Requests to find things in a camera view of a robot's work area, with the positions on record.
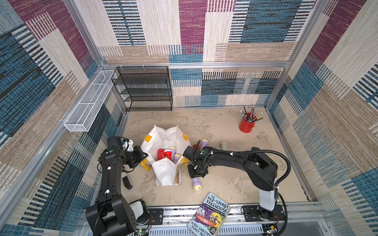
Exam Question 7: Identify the purple flashlight lone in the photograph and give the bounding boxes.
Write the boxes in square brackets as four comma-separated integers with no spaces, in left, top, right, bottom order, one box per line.
[193,178,202,191]

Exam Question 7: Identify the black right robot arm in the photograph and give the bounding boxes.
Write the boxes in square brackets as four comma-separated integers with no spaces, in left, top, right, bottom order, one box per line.
[183,146,291,222]

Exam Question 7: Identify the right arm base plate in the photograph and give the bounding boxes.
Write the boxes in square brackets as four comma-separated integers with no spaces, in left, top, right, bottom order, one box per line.
[241,204,286,222]

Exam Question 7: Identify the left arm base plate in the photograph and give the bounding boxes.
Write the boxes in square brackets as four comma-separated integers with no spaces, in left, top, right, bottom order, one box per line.
[146,208,164,226]

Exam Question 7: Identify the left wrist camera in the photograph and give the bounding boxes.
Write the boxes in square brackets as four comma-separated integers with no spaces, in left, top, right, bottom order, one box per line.
[123,139,133,152]

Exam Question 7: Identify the purple flashlight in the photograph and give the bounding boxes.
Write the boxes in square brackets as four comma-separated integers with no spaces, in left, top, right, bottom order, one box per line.
[173,154,181,164]
[199,139,208,150]
[169,147,176,155]

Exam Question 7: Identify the black wire mesh shelf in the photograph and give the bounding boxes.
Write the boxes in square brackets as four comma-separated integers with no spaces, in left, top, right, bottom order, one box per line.
[112,66,173,112]

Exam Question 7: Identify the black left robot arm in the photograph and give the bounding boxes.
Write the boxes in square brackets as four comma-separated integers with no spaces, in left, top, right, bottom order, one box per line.
[86,136,151,236]

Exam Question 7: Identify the treehouse paperback book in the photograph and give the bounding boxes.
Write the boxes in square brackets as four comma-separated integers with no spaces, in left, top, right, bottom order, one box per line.
[187,192,231,236]

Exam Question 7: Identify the white wire mesh basket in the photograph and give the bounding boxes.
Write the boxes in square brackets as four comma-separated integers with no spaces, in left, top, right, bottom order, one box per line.
[64,70,114,132]

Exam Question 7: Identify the white tote bag yellow handles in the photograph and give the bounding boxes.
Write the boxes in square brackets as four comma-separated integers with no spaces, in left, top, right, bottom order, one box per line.
[141,126,191,186]

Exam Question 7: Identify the red pencil cup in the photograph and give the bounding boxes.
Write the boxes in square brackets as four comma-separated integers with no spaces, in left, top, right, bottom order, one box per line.
[239,113,255,133]

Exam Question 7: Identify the green flashlight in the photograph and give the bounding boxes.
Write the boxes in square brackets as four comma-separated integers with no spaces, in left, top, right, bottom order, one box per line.
[220,141,227,150]

